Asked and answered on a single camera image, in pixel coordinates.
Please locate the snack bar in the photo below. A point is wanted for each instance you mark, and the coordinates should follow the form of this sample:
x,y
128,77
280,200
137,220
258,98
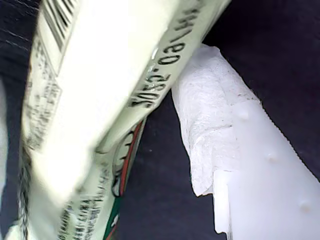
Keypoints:
x,y
100,75

